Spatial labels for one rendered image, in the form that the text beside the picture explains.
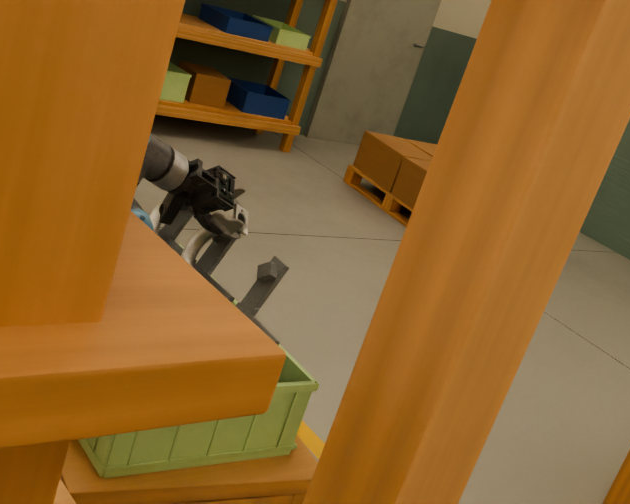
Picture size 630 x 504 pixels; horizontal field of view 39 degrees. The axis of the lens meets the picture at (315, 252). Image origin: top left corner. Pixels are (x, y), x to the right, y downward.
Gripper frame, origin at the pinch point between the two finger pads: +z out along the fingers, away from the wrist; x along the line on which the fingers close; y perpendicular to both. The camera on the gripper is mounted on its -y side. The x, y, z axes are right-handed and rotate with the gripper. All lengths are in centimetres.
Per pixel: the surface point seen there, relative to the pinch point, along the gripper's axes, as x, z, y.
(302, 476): -48, 20, 3
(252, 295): -16.0, 3.3, 2.9
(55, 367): -76, -98, 72
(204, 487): -53, 1, -5
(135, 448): -48, -13, -9
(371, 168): 286, 385, -186
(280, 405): -36.7, 10.7, 4.8
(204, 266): -5.8, 3.8, -10.5
